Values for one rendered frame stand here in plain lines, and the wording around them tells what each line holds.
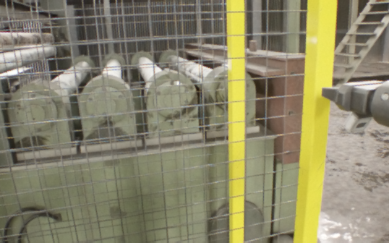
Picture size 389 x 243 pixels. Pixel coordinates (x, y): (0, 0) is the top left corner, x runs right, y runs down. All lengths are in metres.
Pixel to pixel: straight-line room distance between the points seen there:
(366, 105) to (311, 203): 0.36
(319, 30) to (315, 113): 0.20
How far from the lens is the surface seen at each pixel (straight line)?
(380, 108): 0.62
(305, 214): 0.92
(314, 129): 0.82
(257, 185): 1.88
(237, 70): 1.12
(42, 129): 1.65
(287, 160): 1.77
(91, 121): 1.63
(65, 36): 3.80
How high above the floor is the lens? 1.48
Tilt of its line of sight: 16 degrees down
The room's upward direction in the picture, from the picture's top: 3 degrees counter-clockwise
